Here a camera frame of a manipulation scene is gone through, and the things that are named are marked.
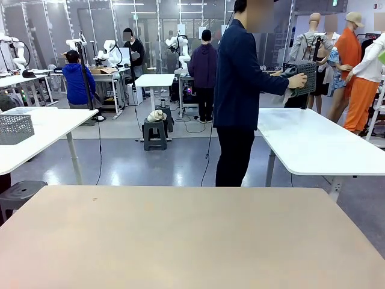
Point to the light grey perforated basket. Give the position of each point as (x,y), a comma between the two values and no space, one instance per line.
(15,129)

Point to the black tripod with phone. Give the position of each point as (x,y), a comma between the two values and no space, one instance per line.
(317,48)

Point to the mannequin in white top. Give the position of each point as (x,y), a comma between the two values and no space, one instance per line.
(370,66)

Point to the person in black top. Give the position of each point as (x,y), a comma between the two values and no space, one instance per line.
(135,49)

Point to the dark grey plastic stool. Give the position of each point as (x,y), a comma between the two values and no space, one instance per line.
(168,117)
(21,192)

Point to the beige cloth bundle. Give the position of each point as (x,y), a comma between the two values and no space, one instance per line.
(156,116)

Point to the mannequin in grey shirt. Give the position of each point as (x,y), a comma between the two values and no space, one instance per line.
(303,45)

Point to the person in purple hoodie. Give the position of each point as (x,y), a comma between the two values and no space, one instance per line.
(203,69)

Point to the small white desk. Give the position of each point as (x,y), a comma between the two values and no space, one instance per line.
(155,79)

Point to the grey plastic step stool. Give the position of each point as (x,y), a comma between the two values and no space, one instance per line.
(155,141)

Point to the person in navy jacket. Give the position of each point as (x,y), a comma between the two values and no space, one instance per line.
(237,90)

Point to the person's right forearm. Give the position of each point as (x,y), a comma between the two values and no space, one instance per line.
(273,82)

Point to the open cardboard box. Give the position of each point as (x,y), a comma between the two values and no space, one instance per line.
(100,71)

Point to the mannequin in orange shirt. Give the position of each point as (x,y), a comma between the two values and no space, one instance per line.
(350,51)

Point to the dark grey perforated basket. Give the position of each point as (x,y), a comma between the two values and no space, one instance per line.
(308,75)

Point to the clear plastic storage box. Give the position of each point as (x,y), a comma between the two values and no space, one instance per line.
(30,110)

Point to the person's right hand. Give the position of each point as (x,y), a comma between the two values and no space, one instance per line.
(297,81)

